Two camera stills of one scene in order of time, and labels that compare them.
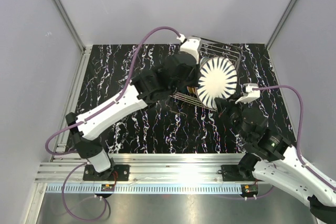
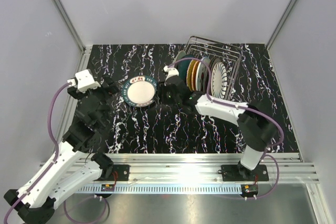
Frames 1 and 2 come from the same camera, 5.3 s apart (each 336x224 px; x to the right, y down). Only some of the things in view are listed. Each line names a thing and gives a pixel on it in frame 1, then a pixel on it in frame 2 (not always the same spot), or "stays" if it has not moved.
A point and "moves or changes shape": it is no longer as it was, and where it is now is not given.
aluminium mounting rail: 144,167 stays
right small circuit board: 249,188 stays
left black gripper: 197,73 to 109,91
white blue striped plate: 218,79 moves or changes shape
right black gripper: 224,105 to 163,88
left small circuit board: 107,188 stays
